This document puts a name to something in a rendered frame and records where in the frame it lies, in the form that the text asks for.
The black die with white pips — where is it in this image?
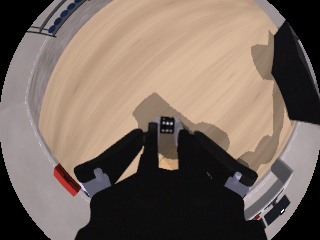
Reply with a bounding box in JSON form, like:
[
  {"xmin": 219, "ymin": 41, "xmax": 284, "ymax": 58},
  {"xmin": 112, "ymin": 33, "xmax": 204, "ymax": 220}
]
[{"xmin": 160, "ymin": 116, "xmax": 175, "ymax": 134}]

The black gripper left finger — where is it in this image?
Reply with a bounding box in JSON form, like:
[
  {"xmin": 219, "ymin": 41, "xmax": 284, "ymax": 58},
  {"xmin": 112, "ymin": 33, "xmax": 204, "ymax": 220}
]
[{"xmin": 73, "ymin": 116, "xmax": 161, "ymax": 208}]

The tan textured mat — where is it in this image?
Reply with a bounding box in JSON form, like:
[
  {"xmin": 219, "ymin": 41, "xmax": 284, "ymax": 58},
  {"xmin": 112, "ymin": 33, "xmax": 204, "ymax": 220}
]
[{"xmin": 159, "ymin": 146, "xmax": 178, "ymax": 170}]

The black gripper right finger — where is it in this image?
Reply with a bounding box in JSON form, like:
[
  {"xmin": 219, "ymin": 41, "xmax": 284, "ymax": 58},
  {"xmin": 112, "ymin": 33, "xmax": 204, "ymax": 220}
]
[{"xmin": 174, "ymin": 117, "xmax": 258, "ymax": 208}]

